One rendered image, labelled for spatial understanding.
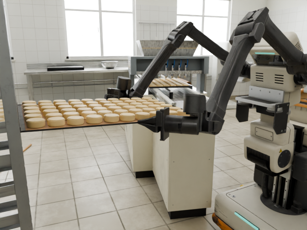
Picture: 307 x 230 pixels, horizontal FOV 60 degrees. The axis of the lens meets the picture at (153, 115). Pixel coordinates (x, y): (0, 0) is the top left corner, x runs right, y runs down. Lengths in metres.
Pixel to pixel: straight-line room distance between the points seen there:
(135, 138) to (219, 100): 1.70
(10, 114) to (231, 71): 0.68
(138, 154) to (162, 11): 3.94
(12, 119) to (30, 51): 4.72
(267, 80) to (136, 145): 1.42
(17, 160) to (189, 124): 0.49
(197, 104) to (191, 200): 1.33
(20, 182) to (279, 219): 1.45
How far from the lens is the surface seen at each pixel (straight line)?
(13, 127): 0.76
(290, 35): 1.49
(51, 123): 0.83
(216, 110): 0.87
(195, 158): 1.93
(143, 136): 2.52
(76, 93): 5.53
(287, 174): 1.79
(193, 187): 2.02
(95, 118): 0.85
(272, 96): 1.51
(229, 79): 0.93
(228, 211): 1.89
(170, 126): 0.83
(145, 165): 2.63
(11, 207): 1.35
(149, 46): 2.44
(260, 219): 1.78
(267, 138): 1.61
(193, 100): 0.81
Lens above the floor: 1.25
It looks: 14 degrees down
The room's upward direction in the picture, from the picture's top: straight up
